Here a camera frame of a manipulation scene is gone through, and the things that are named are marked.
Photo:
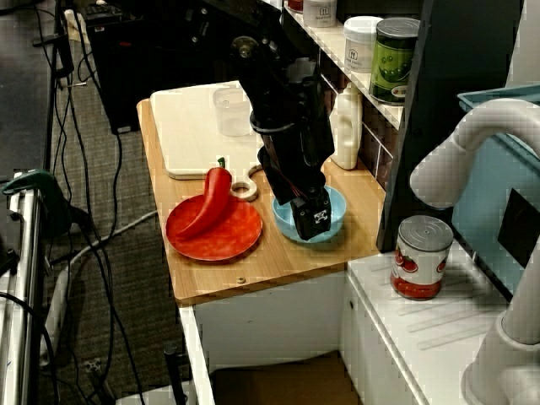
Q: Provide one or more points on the red toy pepper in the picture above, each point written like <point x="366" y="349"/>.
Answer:
<point x="213" y="198"/>

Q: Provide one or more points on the tomato can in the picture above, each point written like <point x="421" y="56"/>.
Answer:
<point x="419" y="261"/>

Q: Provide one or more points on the teal plastic bin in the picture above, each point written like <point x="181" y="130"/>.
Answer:
<point x="481" y="190"/>

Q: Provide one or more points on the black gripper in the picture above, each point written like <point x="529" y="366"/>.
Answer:
<point x="295" y="169"/>

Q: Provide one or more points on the black keyboard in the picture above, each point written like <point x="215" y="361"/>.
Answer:
<point x="105" y="9"/>

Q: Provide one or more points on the green peas can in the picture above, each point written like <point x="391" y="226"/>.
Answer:
<point x="390" y="63"/>

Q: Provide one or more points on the clear plastic jar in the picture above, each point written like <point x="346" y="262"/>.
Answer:
<point x="230" y="114"/>

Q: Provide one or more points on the pale wooden cutting board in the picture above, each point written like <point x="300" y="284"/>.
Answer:
<point x="185" y="135"/>

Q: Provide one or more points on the grey toy faucet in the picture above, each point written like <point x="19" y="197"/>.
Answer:
<point x="472" y="135"/>

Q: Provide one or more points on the black stand pole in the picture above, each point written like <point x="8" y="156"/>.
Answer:
<point x="63" y="59"/>

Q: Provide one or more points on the clear jar with white lid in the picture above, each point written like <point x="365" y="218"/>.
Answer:
<point x="358" y="46"/>
<point x="320" y="12"/>

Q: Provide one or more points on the dark grey shelf unit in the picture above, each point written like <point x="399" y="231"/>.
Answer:
<point x="455" y="63"/>

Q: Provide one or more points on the green clamp tool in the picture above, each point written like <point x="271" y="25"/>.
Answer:
<point x="38" y="198"/>

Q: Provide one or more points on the white toy kitchen cabinet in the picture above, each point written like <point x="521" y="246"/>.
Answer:
<point x="274" y="320"/>

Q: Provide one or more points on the light blue bowl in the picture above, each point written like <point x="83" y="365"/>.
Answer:
<point x="284" y="225"/>

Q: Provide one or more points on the beige paper tag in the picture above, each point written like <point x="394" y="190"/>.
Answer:
<point x="78" y="25"/>

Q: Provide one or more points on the red plate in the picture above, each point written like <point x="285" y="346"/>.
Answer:
<point x="228" y="236"/>

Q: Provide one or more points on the aluminium frame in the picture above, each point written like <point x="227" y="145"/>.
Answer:
<point x="25" y="253"/>

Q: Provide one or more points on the black stick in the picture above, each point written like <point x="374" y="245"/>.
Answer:
<point x="175" y="375"/>

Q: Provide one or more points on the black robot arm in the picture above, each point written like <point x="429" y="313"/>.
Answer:
<point x="261" y="84"/>

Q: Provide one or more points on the small metal floor bracket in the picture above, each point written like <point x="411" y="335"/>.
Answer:
<point x="93" y="365"/>

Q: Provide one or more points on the white detergent bottle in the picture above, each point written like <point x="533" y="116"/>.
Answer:
<point x="346" y="135"/>

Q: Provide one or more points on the black computer tower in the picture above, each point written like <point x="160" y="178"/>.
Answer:
<point x="139" y="63"/>

